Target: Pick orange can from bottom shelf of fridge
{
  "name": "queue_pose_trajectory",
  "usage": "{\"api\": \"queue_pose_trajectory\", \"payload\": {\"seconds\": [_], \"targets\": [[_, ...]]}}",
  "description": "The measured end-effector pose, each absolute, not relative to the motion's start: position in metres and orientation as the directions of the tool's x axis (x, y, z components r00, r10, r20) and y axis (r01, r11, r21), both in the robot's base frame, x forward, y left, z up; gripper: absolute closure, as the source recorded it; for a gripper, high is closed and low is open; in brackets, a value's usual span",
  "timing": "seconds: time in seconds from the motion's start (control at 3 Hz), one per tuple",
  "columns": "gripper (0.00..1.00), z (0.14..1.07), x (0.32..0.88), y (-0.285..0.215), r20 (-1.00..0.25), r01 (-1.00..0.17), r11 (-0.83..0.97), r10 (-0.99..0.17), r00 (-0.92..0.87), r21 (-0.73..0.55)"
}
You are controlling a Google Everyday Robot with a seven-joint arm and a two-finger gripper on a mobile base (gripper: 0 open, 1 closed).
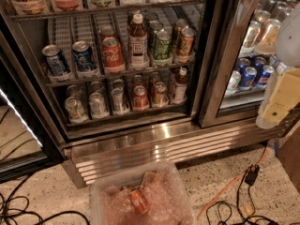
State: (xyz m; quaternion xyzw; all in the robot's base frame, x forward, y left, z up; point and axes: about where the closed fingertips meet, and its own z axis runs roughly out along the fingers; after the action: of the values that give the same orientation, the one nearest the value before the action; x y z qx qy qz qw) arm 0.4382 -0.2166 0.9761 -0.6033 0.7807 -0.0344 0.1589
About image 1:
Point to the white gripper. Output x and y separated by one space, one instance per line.
289 41

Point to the orange soda can bottom shelf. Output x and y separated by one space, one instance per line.
159 97

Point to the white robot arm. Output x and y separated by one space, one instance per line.
288 41

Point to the blue pepsi can behind glass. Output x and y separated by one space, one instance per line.
247 78

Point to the white can behind glass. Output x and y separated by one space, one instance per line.
233 83

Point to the glass fridge door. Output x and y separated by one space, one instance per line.
220 105

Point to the tea bottle bottom shelf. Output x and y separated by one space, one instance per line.
179 85

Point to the orange brown can middle shelf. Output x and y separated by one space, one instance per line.
185 44

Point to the green can middle shelf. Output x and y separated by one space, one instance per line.
162 50

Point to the red cola can bottom shelf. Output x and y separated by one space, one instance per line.
140 100

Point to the red cola can shelf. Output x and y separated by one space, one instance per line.
140 100
112 55

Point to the silver can bottom shelf centre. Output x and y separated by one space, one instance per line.
119 103

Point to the steel fridge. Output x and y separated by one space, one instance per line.
36 131

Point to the red cola can middle shelf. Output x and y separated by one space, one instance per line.
112 55

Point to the red can in bin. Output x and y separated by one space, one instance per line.
139 202

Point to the blue pepsi can middle shelf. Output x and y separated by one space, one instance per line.
86 65

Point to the green white can bottom shelf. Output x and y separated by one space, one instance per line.
75 110

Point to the blue silver can middle shelf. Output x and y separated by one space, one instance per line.
56 62

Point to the tea bottle white cap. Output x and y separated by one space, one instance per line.
137 42

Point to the clear plastic bin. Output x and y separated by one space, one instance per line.
151 194

